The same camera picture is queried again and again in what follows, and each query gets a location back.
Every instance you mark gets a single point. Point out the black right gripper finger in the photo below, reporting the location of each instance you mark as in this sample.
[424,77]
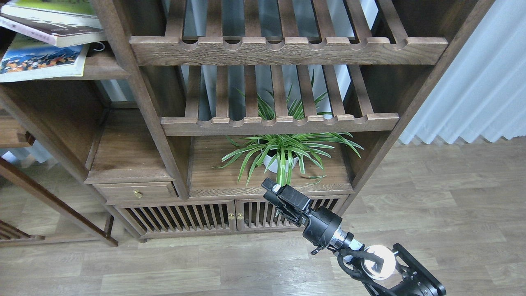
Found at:
[285,197]
[289,211]

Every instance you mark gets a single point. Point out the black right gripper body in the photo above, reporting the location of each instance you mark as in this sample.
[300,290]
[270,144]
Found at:
[322,228]

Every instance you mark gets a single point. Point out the maroon cover thick book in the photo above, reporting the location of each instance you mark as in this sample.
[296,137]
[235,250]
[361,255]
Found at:
[54,33]

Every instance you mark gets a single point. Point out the yellow green cover book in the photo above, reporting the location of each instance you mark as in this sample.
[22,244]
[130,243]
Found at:
[78,12]

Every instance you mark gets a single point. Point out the colourful 300 paperback book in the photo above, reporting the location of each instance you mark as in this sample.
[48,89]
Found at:
[27,58]

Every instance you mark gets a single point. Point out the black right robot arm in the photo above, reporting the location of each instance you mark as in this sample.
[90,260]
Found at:
[382,271]

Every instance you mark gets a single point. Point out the white plant pot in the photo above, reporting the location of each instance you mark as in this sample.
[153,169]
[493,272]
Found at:
[269,164]

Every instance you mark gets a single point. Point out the green spider plant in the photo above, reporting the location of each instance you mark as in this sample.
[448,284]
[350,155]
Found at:
[286,151]

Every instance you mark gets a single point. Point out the dark wooden bookshelf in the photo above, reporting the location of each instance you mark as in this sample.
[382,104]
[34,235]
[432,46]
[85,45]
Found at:
[180,76]

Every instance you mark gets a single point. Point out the small wooden drawer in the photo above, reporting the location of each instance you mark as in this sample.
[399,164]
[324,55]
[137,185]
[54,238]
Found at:
[118,193]

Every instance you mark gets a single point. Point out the left slatted cabinet door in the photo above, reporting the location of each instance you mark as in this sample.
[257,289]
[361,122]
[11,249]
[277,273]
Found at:
[181,219]

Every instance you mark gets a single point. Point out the white pleated curtain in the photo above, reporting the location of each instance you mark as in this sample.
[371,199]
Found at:
[483,93]

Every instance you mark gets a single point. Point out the wooden furniture frame left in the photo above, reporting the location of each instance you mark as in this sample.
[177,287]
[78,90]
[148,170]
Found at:
[13,135]

